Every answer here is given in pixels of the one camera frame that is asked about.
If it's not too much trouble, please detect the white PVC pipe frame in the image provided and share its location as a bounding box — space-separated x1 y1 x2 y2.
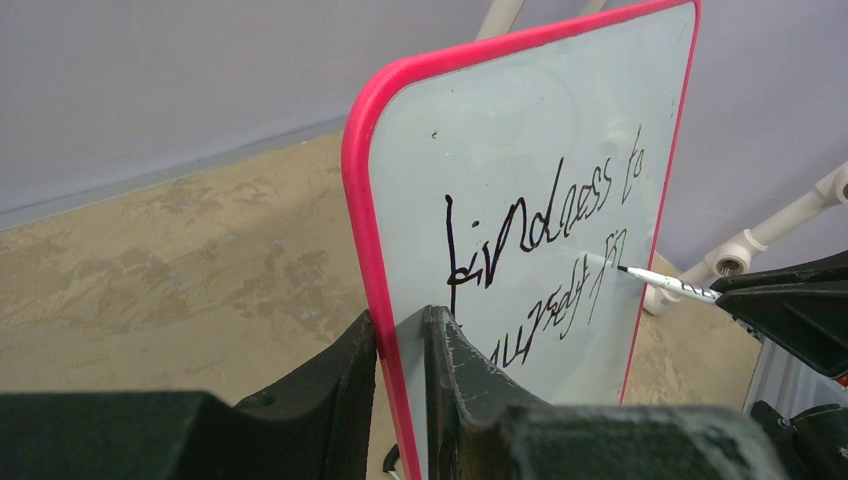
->
475 0 847 316

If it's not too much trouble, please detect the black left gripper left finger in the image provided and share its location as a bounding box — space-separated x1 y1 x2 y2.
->
1 313 377 479

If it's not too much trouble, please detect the white whiteboard marker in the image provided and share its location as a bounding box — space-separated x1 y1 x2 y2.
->
616 265 722 304

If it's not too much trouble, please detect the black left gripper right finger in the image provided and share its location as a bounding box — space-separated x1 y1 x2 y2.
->
423 306 786 479

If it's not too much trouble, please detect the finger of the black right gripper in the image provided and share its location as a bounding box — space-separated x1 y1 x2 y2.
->
710 251 847 293
716 281 847 379

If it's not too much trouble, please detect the metal whiteboard stand leg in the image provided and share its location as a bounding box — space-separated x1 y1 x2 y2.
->
382 444 402 480

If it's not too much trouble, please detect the pink framed whiteboard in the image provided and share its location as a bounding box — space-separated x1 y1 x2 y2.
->
341 1 702 479

